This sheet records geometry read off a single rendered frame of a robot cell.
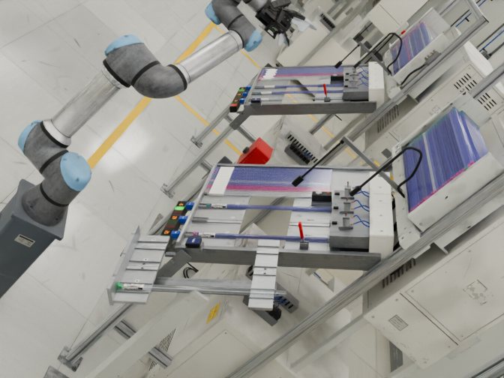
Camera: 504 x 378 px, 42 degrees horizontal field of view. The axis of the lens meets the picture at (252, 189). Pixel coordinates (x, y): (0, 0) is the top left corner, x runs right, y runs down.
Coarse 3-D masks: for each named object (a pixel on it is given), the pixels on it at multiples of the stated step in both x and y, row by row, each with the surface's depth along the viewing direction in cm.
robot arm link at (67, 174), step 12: (60, 156) 212; (72, 156) 213; (48, 168) 210; (60, 168) 209; (72, 168) 210; (84, 168) 214; (48, 180) 212; (60, 180) 210; (72, 180) 209; (84, 180) 212; (48, 192) 213; (60, 192) 212; (72, 192) 213
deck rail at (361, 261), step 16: (192, 256) 232; (208, 256) 231; (224, 256) 230; (240, 256) 228; (288, 256) 225; (304, 256) 224; (320, 256) 223; (336, 256) 222; (352, 256) 221; (368, 256) 220
